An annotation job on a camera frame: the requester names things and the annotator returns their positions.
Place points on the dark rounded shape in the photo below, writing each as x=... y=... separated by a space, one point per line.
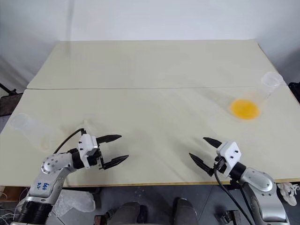
x=131 y=213
x=186 y=211

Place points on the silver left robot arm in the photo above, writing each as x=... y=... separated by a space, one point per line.
x=50 y=174

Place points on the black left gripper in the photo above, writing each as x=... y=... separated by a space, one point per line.
x=95 y=160

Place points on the small clear plastic cup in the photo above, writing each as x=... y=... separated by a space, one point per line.
x=25 y=127

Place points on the clear plastic bag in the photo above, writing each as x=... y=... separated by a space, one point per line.
x=77 y=200

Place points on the black stand with bar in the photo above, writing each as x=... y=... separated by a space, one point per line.
x=7 y=100

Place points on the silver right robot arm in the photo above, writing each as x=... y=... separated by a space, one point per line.
x=262 y=185

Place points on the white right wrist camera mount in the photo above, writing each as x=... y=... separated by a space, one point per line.
x=229 y=152

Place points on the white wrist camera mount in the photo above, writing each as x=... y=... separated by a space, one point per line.
x=229 y=152
x=86 y=144

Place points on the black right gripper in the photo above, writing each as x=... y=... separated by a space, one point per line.
x=219 y=165

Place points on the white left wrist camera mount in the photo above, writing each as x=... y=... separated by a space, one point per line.
x=86 y=144

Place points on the large clear cup orange liquid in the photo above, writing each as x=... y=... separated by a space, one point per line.
x=245 y=109

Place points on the white sneaker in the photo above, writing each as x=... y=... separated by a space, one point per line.
x=289 y=191

